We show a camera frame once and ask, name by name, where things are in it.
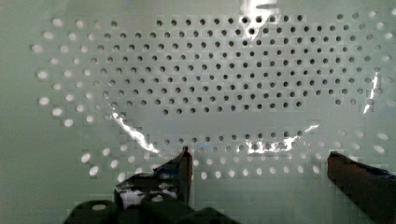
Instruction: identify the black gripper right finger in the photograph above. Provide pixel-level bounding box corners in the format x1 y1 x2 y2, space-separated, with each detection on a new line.
327 151 396 224

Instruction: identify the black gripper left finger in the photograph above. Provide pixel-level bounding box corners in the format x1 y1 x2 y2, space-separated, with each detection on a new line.
114 146 192 209

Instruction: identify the mint green plastic strainer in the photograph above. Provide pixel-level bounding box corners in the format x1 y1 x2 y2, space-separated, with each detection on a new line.
1 0 395 224

